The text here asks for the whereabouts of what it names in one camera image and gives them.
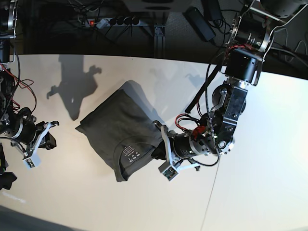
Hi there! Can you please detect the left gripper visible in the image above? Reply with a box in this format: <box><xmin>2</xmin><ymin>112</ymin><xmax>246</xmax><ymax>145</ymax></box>
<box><xmin>151</xmin><ymin>120</ymin><xmax>211</xmax><ymax>172</ymax></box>

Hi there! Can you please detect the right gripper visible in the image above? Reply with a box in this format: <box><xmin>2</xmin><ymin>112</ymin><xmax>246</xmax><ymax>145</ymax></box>
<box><xmin>0</xmin><ymin>108</ymin><xmax>59</xmax><ymax>158</ymax></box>

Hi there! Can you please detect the grey green T-shirt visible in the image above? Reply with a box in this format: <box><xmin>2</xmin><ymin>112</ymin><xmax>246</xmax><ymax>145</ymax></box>
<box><xmin>76</xmin><ymin>80</ymin><xmax>163</xmax><ymax>182</ymax></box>

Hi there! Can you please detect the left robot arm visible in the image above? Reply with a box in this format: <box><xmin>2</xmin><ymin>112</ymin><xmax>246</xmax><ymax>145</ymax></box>
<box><xmin>158</xmin><ymin>0</ymin><xmax>308</xmax><ymax>180</ymax></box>

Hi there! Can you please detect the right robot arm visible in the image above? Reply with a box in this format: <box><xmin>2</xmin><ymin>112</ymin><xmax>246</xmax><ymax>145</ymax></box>
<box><xmin>0</xmin><ymin>0</ymin><xmax>59</xmax><ymax>168</ymax></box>

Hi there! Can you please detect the black cloth pile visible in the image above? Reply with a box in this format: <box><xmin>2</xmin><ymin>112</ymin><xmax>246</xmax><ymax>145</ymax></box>
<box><xmin>0</xmin><ymin>143</ymin><xmax>17</xmax><ymax>190</ymax></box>

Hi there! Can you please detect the white power strip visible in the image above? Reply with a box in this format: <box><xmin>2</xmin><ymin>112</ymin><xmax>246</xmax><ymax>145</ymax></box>
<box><xmin>82</xmin><ymin>16</ymin><xmax>146</xmax><ymax>29</ymax></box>

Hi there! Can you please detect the black power adapter brick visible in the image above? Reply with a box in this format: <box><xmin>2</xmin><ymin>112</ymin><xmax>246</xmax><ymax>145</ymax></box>
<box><xmin>184</xmin><ymin>7</ymin><xmax>216</xmax><ymax>42</ymax></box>

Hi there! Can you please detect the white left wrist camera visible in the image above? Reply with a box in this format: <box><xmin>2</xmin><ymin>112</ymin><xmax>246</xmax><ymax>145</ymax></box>
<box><xmin>158</xmin><ymin>165</ymin><xmax>179</xmax><ymax>181</ymax></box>

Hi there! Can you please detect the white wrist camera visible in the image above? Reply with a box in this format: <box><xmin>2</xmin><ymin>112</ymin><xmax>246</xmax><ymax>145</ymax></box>
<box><xmin>23</xmin><ymin>154</ymin><xmax>41</xmax><ymax>169</ymax></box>
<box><xmin>158</xmin><ymin>165</ymin><xmax>179</xmax><ymax>181</ymax></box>

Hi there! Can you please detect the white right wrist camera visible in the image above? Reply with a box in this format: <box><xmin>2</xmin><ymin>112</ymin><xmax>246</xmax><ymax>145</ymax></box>
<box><xmin>23</xmin><ymin>154</ymin><xmax>41</xmax><ymax>169</ymax></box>

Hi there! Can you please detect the aluminium frame post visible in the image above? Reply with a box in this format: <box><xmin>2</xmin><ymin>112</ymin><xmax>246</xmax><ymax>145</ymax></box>
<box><xmin>152</xmin><ymin>12</ymin><xmax>168</xmax><ymax>59</ymax></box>

